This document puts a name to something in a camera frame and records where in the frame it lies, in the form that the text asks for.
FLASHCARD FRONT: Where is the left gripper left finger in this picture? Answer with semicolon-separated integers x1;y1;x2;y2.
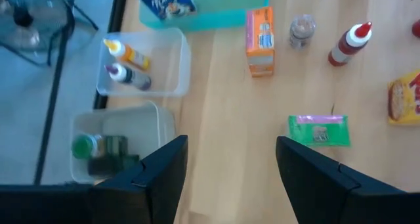
90;135;188;224

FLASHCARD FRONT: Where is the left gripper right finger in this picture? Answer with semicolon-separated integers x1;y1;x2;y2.
276;137;408;224

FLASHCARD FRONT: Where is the purple food colouring bottle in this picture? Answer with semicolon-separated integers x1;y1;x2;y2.
104;62;152;92

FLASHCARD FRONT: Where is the orange food colouring bottle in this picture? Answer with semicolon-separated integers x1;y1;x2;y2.
103;38;152;71

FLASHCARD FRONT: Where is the orange snack box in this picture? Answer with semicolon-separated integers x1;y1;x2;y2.
245;6;276;78

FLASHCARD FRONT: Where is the dark blue cereal box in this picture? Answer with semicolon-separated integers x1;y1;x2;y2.
133;0;198;21

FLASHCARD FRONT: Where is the green cereal box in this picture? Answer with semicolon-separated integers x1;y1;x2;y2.
287;114;351;148

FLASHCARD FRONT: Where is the frosted white plastic bin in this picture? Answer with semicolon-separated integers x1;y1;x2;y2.
69;101;177;186

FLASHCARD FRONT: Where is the yellow Corn Pops box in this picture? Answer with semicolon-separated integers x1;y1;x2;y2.
387;69;420;126

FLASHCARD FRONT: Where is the clear plastic bin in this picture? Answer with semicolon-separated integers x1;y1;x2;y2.
95;27;192;99

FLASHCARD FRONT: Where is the red food colouring bottle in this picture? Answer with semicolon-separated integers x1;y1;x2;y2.
327;21;373;68
411;18;420;39

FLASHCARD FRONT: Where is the small brown spice jar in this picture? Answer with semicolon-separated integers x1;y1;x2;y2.
288;13;318;51

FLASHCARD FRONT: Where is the teal plastic tray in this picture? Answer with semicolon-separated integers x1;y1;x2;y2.
138;0;270;33

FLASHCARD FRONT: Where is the black floor fan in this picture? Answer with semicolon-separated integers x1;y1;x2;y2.
0;0;99;67

